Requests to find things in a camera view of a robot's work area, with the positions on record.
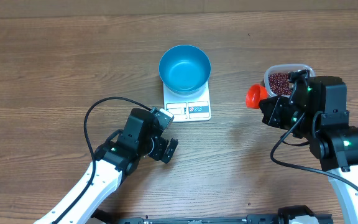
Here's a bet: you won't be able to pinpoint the red plastic measuring scoop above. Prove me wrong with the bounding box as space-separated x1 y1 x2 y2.
245 84 269 109

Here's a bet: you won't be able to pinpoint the blue plastic bowl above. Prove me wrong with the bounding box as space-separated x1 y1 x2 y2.
158 45 212 95

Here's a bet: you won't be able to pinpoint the white digital kitchen scale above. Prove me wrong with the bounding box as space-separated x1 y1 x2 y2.
163 82 211 123

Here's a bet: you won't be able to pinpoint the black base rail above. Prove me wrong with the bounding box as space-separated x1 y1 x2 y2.
87 205 334 224

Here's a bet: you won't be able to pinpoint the clear plastic bean container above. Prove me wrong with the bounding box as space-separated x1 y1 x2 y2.
262 63 315 97

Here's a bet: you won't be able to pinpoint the red beans in container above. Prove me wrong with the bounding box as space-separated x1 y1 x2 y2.
268 73 292 95

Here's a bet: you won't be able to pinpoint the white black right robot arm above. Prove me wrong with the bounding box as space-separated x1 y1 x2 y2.
259 72 358 223

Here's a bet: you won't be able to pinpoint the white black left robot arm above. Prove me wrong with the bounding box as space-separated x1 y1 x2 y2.
36 108 178 224

